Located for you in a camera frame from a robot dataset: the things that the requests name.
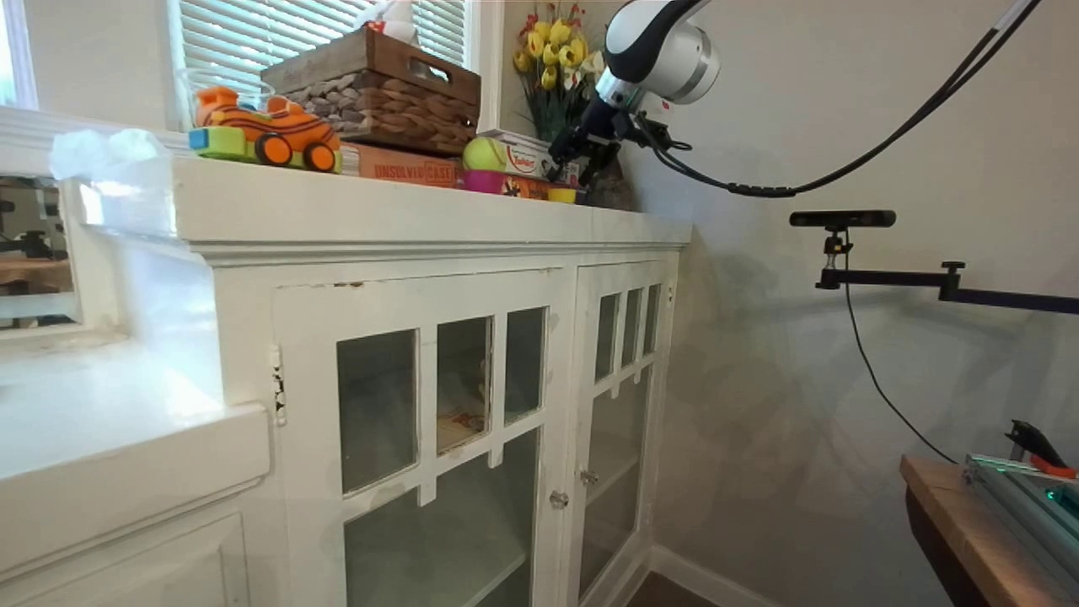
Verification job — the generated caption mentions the yellow-green tennis ball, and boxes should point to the yellow-green tennis ball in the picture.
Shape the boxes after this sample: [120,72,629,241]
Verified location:
[461,137,510,171]

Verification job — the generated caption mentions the woven brown basket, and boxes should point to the woven brown basket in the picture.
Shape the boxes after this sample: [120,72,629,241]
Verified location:
[260,26,483,155]

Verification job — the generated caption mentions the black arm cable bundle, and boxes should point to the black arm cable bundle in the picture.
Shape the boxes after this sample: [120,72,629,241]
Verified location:
[650,0,1046,204]

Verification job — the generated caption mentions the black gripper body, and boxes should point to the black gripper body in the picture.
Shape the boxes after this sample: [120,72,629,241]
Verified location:
[547,101,683,182]

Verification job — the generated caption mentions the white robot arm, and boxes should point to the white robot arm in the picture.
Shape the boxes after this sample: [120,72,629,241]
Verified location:
[548,0,719,177]

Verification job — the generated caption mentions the wooden table with metal rail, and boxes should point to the wooden table with metal rail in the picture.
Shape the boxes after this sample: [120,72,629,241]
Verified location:
[900,455,1079,607]

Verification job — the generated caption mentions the orange toy car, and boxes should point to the orange toy car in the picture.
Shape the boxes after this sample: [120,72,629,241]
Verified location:
[188,84,340,171]

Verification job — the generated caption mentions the dark vase with flowers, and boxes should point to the dark vase with flowers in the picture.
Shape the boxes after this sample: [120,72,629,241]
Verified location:
[510,0,635,210]

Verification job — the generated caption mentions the yellow cup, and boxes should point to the yellow cup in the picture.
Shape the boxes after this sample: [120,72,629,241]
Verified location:
[547,186,577,206]

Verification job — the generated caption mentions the white sideboard cabinet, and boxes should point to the white sideboard cabinet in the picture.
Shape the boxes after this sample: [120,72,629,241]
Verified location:
[0,111,689,607]

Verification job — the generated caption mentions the window blinds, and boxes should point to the window blinds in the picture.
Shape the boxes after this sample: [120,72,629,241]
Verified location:
[169,0,478,117]

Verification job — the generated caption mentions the pink cup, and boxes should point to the pink cup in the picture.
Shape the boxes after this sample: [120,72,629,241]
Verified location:
[461,169,523,197]

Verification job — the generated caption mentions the black floor cable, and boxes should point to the black floor cable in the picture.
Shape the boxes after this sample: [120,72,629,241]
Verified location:
[838,282,960,467]

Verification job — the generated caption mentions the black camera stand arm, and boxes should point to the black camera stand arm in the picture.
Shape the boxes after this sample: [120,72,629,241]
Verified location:
[817,229,1079,315]

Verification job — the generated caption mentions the brown cardboard box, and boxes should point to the brown cardboard box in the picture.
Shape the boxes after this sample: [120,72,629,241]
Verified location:
[340,143,460,190]

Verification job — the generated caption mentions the black stereo camera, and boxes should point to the black stereo camera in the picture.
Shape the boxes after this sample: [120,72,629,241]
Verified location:
[790,210,897,229]

